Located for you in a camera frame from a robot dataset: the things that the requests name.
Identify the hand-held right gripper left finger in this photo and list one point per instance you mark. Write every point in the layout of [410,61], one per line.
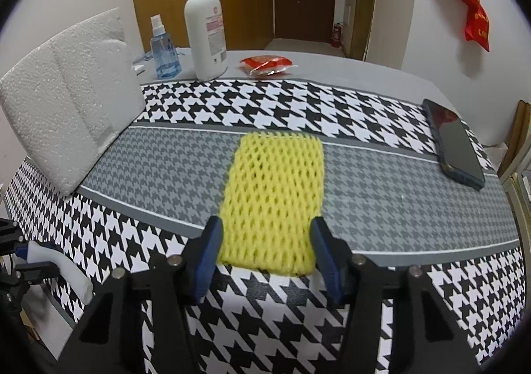
[208,260]

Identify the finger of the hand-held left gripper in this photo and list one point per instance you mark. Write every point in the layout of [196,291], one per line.
[35,270]
[12,243]

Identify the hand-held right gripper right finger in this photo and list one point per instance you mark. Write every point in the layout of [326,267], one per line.
[326,260]

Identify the white squeeze tube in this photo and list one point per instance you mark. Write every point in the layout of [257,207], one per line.
[68,272]

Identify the yellow foam net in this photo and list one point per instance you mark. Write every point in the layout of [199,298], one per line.
[273,199]

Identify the white foam box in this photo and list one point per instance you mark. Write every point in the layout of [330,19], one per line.
[70,108]

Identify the houndstooth tablecloth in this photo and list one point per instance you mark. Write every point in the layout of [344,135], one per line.
[332,150]

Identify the black smartphone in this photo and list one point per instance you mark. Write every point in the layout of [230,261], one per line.
[454,146]

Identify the red snack packet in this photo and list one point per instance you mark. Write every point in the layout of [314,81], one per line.
[267,65]

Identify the blue spray bottle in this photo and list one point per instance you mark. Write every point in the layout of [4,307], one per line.
[165,52]

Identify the wooden chair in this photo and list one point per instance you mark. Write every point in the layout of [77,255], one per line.
[516,150]

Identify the red fire extinguisher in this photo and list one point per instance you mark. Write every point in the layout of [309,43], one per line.
[337,36]

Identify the white red pump bottle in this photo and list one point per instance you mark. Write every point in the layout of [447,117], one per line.
[206,34]

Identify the light wooden side door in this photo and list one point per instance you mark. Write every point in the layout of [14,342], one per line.
[364,5]

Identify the white wall panel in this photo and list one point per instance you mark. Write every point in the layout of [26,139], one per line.
[348,15]

